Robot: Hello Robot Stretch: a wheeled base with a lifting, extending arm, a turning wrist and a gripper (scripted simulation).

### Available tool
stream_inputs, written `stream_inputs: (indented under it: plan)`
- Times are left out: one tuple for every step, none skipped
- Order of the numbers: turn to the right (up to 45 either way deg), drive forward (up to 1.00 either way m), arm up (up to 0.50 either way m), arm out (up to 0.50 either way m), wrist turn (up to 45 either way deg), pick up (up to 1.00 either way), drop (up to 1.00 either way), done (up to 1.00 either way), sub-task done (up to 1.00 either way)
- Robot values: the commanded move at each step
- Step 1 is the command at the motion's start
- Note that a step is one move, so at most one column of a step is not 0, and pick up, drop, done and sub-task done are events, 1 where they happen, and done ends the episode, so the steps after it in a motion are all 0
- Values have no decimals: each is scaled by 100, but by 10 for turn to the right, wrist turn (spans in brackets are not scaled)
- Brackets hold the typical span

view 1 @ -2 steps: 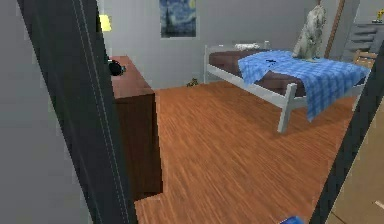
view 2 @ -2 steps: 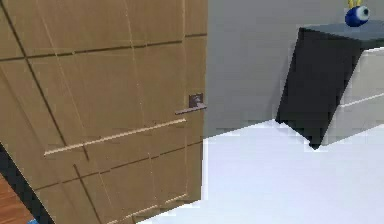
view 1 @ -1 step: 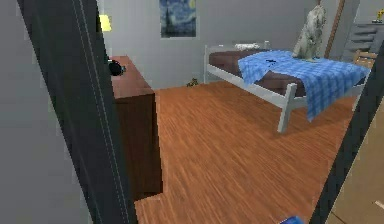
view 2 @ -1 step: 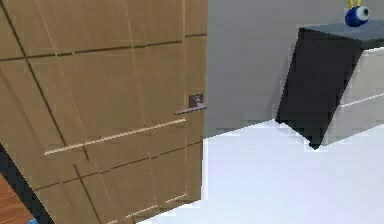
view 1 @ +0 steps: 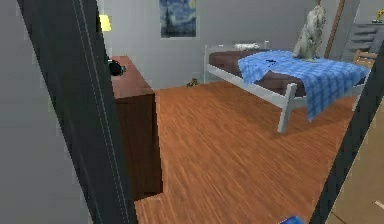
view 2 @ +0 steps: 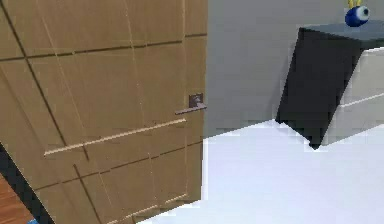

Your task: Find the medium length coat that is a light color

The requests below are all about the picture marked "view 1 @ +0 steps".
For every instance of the small yellow figure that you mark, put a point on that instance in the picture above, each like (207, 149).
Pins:
(379, 15)

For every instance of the blue night sky painting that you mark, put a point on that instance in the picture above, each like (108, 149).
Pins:
(177, 17)

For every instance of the yellow lamp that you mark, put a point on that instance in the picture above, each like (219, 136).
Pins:
(105, 22)

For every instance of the brown wooden pole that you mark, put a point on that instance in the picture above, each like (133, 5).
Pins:
(334, 28)

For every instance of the small olive floor object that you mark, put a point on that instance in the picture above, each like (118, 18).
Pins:
(192, 82)

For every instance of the grey shelf unit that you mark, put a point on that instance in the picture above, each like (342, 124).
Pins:
(363, 38)

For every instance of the blue object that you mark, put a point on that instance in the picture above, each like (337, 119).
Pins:
(292, 220)

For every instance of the dark brown wooden dresser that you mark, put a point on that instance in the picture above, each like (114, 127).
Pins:
(136, 133)

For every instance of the white frame bed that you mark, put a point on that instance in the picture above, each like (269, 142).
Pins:
(230, 65)

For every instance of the black round alarm clock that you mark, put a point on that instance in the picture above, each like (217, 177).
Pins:
(115, 68)

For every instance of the blue plaid blanket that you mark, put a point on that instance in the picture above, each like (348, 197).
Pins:
(310, 78)

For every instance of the wooden chair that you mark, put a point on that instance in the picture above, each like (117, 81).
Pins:
(364, 58)

